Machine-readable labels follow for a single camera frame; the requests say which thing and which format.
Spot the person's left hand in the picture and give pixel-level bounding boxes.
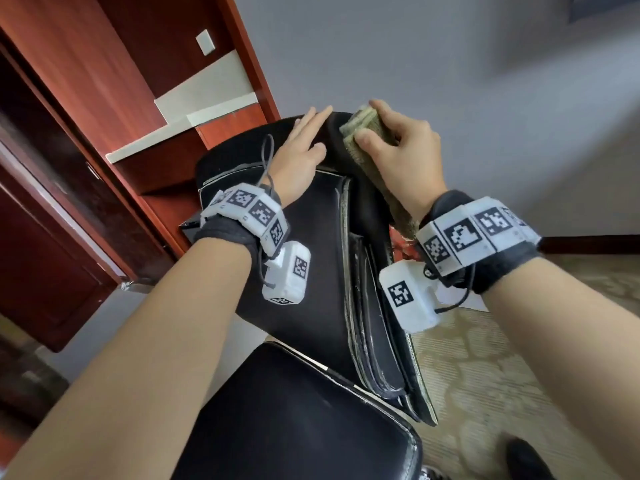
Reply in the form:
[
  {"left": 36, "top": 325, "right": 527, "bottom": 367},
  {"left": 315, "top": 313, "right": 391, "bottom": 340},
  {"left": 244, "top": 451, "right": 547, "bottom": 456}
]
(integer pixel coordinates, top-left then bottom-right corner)
[{"left": 262, "top": 105, "right": 334, "bottom": 208}]

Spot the person's right hand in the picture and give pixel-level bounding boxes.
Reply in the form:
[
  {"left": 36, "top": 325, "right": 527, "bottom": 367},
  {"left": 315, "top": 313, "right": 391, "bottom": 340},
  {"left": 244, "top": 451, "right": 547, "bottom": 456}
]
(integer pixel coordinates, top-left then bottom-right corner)
[{"left": 353, "top": 99, "right": 449, "bottom": 224}]

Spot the green cleaning cloth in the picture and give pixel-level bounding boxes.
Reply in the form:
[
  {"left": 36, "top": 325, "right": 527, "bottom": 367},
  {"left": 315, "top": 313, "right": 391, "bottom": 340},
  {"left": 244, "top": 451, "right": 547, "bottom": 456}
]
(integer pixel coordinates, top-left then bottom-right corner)
[{"left": 338, "top": 105, "right": 421, "bottom": 241}]

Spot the black leather chair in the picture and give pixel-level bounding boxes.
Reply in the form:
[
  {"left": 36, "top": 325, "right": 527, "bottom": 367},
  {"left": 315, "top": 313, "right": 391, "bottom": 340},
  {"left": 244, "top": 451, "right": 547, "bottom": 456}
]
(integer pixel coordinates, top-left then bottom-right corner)
[{"left": 170, "top": 113, "right": 441, "bottom": 480}]

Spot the person's left forearm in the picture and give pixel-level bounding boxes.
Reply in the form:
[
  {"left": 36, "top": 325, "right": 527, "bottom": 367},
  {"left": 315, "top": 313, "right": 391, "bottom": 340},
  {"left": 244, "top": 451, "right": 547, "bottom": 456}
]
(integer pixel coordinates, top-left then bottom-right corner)
[{"left": 5, "top": 237, "right": 251, "bottom": 480}]

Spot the person's right forearm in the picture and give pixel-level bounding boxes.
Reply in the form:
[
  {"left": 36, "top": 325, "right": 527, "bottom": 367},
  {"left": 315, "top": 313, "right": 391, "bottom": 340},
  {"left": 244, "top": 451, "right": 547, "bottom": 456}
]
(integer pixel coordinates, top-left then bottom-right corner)
[{"left": 483, "top": 257, "right": 640, "bottom": 480}]

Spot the white marker left wristband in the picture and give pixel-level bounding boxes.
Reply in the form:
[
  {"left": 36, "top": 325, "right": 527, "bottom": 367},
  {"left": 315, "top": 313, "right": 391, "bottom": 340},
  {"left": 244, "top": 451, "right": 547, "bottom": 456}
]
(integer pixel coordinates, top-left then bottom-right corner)
[{"left": 182, "top": 183, "right": 291, "bottom": 264}]

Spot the white marker wristband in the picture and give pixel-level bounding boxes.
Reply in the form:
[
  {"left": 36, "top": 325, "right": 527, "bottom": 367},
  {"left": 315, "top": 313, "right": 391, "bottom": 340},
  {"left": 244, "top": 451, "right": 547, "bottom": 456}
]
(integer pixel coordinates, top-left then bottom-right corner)
[
  {"left": 416, "top": 189, "right": 542, "bottom": 296},
  {"left": 182, "top": 183, "right": 291, "bottom": 264}
]

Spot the white marker right wristband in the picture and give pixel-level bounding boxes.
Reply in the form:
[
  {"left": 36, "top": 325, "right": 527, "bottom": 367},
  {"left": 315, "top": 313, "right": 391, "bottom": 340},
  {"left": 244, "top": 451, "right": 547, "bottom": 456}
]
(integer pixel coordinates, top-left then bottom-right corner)
[{"left": 416, "top": 189, "right": 542, "bottom": 296}]

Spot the black shoe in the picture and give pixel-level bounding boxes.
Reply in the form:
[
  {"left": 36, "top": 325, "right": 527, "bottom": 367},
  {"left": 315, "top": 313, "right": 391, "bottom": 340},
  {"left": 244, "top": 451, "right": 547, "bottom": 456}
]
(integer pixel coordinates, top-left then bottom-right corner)
[{"left": 505, "top": 437, "right": 556, "bottom": 480}]

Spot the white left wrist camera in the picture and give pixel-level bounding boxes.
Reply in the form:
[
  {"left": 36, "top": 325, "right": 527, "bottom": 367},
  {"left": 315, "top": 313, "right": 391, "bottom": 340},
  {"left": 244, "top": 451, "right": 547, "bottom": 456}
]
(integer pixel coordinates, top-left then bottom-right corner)
[{"left": 262, "top": 241, "right": 312, "bottom": 306}]

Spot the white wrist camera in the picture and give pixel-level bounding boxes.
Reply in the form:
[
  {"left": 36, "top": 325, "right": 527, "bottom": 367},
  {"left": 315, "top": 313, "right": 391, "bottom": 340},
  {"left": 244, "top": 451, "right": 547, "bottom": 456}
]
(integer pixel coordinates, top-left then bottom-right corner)
[
  {"left": 378, "top": 259, "right": 443, "bottom": 334},
  {"left": 262, "top": 241, "right": 312, "bottom": 306}
]

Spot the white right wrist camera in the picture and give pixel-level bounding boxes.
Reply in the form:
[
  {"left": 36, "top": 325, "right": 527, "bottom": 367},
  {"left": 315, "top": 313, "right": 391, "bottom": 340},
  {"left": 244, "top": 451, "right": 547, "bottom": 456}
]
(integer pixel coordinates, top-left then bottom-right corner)
[{"left": 378, "top": 259, "right": 443, "bottom": 334}]

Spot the white wall socket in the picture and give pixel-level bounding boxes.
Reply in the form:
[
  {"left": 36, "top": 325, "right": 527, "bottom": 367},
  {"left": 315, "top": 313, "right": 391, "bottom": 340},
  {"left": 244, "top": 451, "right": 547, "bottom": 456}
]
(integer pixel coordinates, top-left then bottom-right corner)
[{"left": 195, "top": 29, "right": 217, "bottom": 57}]

